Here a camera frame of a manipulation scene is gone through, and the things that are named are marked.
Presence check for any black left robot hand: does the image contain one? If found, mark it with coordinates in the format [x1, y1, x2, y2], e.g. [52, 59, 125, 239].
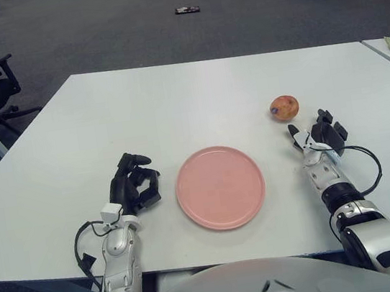
[104, 148, 165, 219]

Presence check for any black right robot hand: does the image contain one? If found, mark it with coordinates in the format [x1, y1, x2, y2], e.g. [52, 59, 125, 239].
[286, 106, 352, 164]

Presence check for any red yellow apple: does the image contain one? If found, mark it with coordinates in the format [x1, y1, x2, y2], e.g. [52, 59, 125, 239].
[267, 92, 302, 124]

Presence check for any pink round plate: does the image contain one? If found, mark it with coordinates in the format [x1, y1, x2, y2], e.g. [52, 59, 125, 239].
[170, 140, 271, 237]

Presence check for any grey robot torso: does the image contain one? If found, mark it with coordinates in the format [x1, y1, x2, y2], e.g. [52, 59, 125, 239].
[117, 240, 390, 292]

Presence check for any small black floor device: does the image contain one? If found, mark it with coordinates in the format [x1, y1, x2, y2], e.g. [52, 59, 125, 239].
[174, 4, 201, 16]

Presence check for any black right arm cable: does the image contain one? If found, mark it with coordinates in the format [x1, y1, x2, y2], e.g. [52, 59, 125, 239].
[340, 141, 386, 201]

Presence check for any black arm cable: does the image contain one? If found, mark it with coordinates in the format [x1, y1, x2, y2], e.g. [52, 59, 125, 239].
[340, 141, 386, 201]
[70, 218, 120, 292]

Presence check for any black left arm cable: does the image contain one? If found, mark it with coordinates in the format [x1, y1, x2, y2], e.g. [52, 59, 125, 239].
[70, 218, 120, 292]

